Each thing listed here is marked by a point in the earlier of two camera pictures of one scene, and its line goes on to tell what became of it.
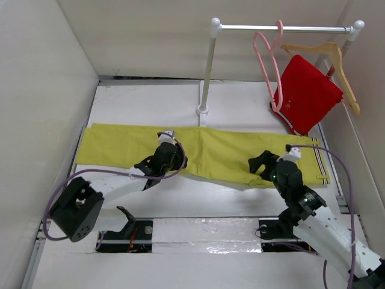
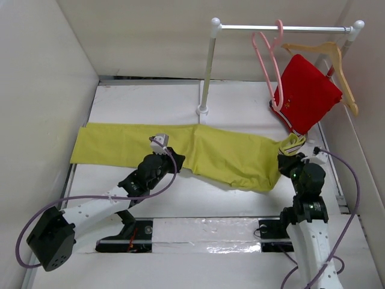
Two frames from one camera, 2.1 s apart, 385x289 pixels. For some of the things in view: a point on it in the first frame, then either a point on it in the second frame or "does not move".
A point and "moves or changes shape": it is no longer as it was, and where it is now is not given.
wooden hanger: (333, 48) does not move
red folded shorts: (308, 94) does not move
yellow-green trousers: (213, 153) moves or changes shape
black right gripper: (266, 157) → (286, 161)
